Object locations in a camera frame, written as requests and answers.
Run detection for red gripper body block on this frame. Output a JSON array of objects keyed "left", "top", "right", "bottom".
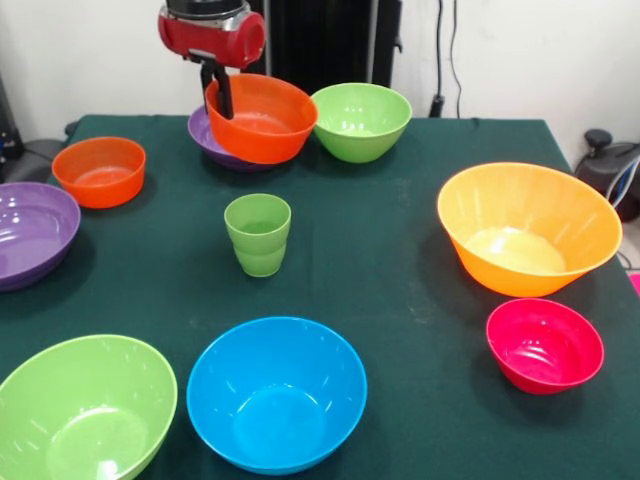
[{"left": 158, "top": 9, "right": 267, "bottom": 71}]

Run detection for red-orange bowl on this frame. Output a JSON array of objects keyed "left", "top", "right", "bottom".
[
  {"left": 204, "top": 73, "right": 320, "bottom": 165},
  {"left": 51, "top": 136, "right": 147, "bottom": 210}
]

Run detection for green cup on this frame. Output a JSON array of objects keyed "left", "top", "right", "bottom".
[{"left": 223, "top": 193, "right": 292, "bottom": 279}]

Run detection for purple bowl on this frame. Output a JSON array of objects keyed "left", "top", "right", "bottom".
[
  {"left": 0, "top": 182, "right": 82, "bottom": 294},
  {"left": 187, "top": 104, "right": 274, "bottom": 174}
]

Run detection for blue bowl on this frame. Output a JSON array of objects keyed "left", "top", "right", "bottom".
[{"left": 186, "top": 315, "right": 369, "bottom": 476}]

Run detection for small green bowl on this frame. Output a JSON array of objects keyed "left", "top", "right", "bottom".
[{"left": 309, "top": 82, "right": 414, "bottom": 164}]

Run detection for black grey base foot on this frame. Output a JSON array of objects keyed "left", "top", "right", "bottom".
[
  {"left": 0, "top": 138, "right": 66, "bottom": 184},
  {"left": 574, "top": 128, "right": 640, "bottom": 224}
]

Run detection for dark green table cloth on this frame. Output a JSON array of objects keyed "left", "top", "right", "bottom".
[{"left": 0, "top": 114, "right": 640, "bottom": 480}]

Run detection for large orange bowl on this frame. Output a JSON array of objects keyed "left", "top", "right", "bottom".
[{"left": 436, "top": 161, "right": 624, "bottom": 299}]

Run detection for large green bowl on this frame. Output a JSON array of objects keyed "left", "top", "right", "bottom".
[{"left": 0, "top": 334, "right": 179, "bottom": 480}]

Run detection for pink bowl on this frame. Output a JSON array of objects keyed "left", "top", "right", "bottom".
[{"left": 485, "top": 297, "right": 606, "bottom": 396}]

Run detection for black pedestal column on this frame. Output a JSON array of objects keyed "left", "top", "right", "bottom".
[{"left": 230, "top": 0, "right": 404, "bottom": 97}]

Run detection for black wall cable with plug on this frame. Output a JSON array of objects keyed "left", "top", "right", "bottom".
[{"left": 428, "top": 0, "right": 464, "bottom": 119}]

